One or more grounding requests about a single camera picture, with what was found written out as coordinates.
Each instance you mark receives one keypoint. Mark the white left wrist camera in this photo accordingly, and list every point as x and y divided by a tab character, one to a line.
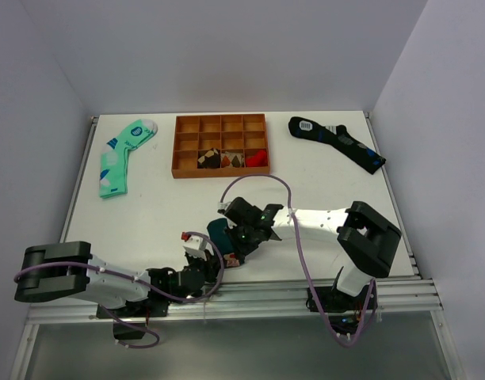
194	246

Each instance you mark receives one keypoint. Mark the argyle patterned rolled sock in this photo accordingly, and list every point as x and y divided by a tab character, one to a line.
232	159

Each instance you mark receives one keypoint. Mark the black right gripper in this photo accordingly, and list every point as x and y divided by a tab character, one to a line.
241	249

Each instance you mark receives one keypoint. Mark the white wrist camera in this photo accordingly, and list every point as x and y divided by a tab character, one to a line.
194	246
222	207

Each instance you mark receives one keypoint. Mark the dark brown rolled sock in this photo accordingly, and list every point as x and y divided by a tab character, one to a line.
210	159

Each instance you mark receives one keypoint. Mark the mint green patterned sock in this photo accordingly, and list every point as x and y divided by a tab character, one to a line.
113	178

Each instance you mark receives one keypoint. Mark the red rolled sock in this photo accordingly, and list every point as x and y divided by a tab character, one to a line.
256	158

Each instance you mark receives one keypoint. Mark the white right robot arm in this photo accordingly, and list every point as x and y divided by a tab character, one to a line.
369	239

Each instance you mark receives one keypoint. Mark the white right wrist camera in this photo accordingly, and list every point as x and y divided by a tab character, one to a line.
222	207

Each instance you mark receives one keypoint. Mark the dark green reindeer sock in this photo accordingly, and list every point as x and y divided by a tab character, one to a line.
217	232

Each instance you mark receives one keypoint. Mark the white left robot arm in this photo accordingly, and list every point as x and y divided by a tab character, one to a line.
70	270

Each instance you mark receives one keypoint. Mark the orange wooden compartment tray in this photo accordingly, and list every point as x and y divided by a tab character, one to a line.
225	132

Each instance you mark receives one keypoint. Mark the black and blue sock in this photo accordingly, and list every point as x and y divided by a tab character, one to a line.
339	138

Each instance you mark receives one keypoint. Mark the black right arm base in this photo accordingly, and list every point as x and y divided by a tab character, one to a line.
344	311

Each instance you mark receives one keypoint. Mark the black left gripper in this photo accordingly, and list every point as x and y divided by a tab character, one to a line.
211	265

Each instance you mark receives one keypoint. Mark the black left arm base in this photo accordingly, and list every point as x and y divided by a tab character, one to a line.
132	331

